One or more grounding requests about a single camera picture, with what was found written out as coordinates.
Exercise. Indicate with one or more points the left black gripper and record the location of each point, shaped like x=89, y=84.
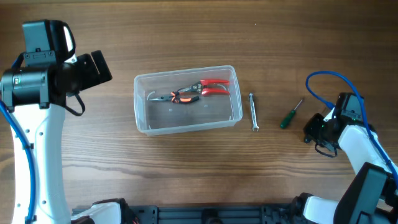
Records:
x=86, y=69

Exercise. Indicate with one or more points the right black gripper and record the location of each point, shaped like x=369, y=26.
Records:
x=314, y=130

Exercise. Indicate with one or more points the green handled screwdriver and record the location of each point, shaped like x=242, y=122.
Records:
x=286, y=121

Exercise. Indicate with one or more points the small silver wrench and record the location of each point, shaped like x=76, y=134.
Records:
x=255, y=127

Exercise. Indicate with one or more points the orange black needle-nose pliers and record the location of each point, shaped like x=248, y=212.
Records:
x=174, y=97

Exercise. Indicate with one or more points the clear plastic container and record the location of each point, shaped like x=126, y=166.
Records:
x=209, y=112

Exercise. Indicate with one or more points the red handled snips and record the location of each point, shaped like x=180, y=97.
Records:
x=206, y=87

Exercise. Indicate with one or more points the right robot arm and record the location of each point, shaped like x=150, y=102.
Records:
x=372, y=195

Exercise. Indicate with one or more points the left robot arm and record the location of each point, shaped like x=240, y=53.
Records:
x=34, y=94

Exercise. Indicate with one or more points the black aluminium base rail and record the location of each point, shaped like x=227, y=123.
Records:
x=265, y=214

